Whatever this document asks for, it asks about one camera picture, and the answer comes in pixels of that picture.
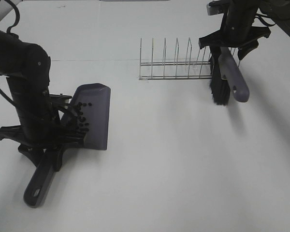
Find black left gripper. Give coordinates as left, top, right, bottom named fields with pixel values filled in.
left=0, top=90, right=86, bottom=172

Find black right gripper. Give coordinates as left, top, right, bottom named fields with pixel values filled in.
left=199, top=12, right=271, bottom=60

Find grey hand brush black bristles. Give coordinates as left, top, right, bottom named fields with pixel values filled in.
left=210, top=46, right=250, bottom=106

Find pile of coffee beans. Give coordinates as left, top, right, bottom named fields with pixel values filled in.
left=66, top=102, right=90, bottom=132

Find grey plastic dustpan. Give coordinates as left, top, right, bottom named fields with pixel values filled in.
left=23, top=83, right=111, bottom=208

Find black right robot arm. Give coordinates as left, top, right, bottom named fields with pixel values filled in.
left=199, top=0, right=290, bottom=60

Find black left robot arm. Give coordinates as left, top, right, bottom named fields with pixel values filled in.
left=0, top=30, right=85, bottom=171

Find metal wire rack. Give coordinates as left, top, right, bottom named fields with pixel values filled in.
left=138, top=38, right=226, bottom=81

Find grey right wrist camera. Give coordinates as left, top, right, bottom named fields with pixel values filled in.
left=206, top=0, right=228, bottom=15

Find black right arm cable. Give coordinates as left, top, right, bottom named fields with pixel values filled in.
left=252, top=7, right=277, bottom=27

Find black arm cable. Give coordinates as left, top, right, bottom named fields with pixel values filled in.
left=0, top=0, right=20, bottom=102
left=252, top=7, right=277, bottom=27

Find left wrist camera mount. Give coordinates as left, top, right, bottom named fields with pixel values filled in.
left=49, top=94, right=72, bottom=106

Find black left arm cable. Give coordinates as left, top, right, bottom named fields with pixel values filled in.
left=0, top=0, right=20, bottom=102

